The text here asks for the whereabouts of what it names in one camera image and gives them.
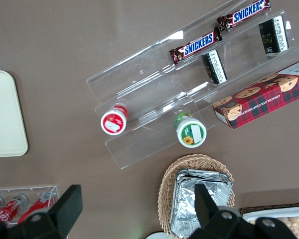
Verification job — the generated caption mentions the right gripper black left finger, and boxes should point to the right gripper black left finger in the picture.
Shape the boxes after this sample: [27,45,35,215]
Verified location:
[0,184,84,239]

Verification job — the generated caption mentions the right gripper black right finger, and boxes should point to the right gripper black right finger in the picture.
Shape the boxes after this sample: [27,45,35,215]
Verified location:
[188,184,299,239]

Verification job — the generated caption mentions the aluminium foil tray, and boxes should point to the aluminium foil tray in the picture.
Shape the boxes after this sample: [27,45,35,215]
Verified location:
[175,168,234,184]
[169,174,234,239]

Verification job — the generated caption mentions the oval light wicker basket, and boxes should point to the oval light wicker basket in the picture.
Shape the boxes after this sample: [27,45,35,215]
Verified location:
[157,153,236,238]

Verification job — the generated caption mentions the dark mat under snack tray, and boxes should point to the dark mat under snack tray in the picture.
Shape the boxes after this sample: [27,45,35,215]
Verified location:
[239,202,299,216]

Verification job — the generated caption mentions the white rectangular snack tray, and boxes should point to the white rectangular snack tray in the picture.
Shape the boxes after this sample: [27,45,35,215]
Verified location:
[241,206,299,239]

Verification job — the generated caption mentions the beige plastic serving tray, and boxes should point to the beige plastic serving tray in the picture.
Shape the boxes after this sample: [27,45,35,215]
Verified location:
[0,70,29,158]

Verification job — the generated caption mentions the clear acrylic bottle rack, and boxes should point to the clear acrylic bottle rack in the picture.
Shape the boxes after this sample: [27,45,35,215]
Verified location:
[0,184,60,229]

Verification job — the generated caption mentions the green-lidded small jar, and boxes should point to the green-lidded small jar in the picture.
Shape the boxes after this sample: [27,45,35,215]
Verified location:
[173,112,208,148]

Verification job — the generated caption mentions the red-lidded small jar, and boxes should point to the red-lidded small jar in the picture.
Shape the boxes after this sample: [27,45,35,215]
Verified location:
[100,105,130,136]

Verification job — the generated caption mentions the red tartan cookie box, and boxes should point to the red tartan cookie box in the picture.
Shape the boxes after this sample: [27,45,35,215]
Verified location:
[212,57,299,129]

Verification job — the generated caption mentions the clear acrylic stepped shelf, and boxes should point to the clear acrylic stepped shelf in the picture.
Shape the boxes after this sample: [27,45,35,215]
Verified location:
[85,0,299,170]

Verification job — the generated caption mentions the small black chocolate box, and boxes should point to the small black chocolate box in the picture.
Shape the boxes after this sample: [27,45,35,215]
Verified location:
[258,15,290,55]
[201,48,228,86]

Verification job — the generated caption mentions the Snickers chocolate bar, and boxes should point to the Snickers chocolate bar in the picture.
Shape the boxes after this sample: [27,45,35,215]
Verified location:
[216,0,271,32]
[169,26,223,66]

